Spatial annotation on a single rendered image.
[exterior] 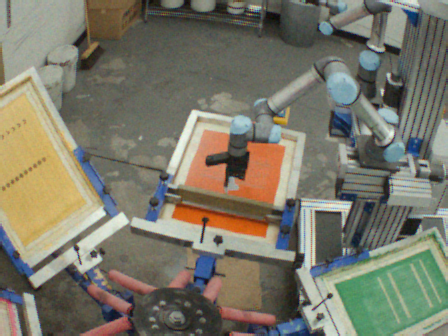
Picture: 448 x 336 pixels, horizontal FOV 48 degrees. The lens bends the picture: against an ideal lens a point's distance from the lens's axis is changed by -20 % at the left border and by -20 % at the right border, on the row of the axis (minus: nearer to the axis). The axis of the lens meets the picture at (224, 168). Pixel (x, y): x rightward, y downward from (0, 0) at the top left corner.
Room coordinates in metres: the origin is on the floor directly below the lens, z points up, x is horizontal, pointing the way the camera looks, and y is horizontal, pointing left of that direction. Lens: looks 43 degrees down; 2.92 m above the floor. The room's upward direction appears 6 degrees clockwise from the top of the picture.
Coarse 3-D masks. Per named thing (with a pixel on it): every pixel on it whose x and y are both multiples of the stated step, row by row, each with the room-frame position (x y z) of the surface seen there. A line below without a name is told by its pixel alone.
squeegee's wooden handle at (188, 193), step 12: (180, 192) 1.81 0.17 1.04; (192, 192) 1.81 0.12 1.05; (204, 192) 1.81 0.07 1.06; (216, 192) 1.81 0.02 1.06; (204, 204) 1.80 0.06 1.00; (216, 204) 1.79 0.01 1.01; (228, 204) 1.78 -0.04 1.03; (240, 204) 1.78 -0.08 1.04; (252, 204) 1.77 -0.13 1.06; (264, 204) 1.78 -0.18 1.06; (264, 216) 1.76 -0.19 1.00
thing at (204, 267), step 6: (204, 258) 1.46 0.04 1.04; (210, 258) 1.47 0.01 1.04; (198, 264) 1.43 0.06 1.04; (204, 264) 1.43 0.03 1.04; (210, 264) 1.44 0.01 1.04; (198, 270) 1.40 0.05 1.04; (204, 270) 1.40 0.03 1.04; (210, 270) 1.40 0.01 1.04; (198, 276) 1.37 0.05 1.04; (204, 276) 1.37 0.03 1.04; (204, 282) 1.36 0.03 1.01
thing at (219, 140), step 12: (204, 132) 2.31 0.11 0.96; (216, 132) 2.32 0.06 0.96; (204, 144) 2.22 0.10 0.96; (216, 144) 2.23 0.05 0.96; (204, 156) 2.14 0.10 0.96; (192, 168) 2.05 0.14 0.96; (192, 180) 1.97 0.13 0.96; (204, 180) 1.98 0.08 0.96; (228, 192) 1.93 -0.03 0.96; (180, 204) 1.82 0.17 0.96; (180, 216) 1.75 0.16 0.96; (192, 216) 1.76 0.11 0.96; (216, 216) 1.78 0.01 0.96
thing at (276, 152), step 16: (256, 144) 2.27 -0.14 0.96; (272, 144) 2.28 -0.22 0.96; (272, 160) 2.16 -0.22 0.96; (272, 176) 2.06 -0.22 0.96; (240, 192) 1.93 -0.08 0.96; (256, 192) 1.94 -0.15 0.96; (272, 192) 1.96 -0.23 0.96; (224, 224) 1.73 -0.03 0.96; (240, 224) 1.74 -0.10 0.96; (256, 224) 1.75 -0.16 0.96
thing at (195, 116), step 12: (192, 120) 2.35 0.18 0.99; (204, 120) 2.39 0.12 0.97; (216, 120) 2.38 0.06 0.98; (228, 120) 2.38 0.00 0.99; (288, 132) 2.35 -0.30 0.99; (300, 132) 2.36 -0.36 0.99; (180, 144) 2.17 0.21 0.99; (300, 144) 2.27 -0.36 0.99; (180, 156) 2.08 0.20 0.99; (300, 156) 2.18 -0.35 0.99; (168, 168) 2.00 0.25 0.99; (300, 168) 2.10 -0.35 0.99; (288, 192) 1.93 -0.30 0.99; (180, 228) 1.65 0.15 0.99; (192, 228) 1.66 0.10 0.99; (240, 240) 1.62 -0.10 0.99; (252, 240) 1.63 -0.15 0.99
